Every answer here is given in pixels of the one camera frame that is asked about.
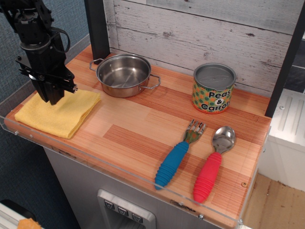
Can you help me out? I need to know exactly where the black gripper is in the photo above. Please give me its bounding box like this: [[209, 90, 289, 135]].
[[16, 33, 78, 105]]

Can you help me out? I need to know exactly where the peas and carrots can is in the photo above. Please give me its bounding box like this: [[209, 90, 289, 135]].
[[192, 63, 236, 114]]

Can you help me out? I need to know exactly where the black right post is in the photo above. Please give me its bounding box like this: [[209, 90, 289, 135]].
[[265, 1, 305, 118]]

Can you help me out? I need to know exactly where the blue handled fork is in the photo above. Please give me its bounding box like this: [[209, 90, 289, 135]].
[[154, 119, 206, 190]]

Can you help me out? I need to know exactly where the stainless steel pot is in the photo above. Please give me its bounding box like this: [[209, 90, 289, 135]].
[[89, 54, 161, 98]]

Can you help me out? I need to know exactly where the black post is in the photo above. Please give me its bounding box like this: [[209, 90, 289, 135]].
[[84, 0, 110, 60], [265, 1, 305, 118]]

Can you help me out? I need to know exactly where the red handled spoon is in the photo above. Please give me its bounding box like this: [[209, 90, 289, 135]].
[[193, 126, 236, 203]]

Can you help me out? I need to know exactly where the orange object bottom left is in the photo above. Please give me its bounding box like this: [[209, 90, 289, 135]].
[[17, 218, 42, 229]]

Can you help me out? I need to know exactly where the grey toy cabinet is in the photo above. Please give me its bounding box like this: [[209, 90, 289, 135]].
[[43, 146, 233, 229]]

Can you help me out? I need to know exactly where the clear acrylic guard rail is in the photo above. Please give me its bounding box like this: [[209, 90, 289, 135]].
[[0, 33, 272, 229]]

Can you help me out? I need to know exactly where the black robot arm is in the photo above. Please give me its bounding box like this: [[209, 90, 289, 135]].
[[0, 0, 78, 105]]

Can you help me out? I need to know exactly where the yellow towel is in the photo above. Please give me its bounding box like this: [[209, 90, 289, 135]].
[[15, 90, 101, 139]]

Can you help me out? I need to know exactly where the black left post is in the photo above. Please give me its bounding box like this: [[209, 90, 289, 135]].
[[84, 0, 110, 60]]

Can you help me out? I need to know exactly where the white plastic box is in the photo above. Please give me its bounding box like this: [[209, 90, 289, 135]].
[[258, 89, 305, 191]]

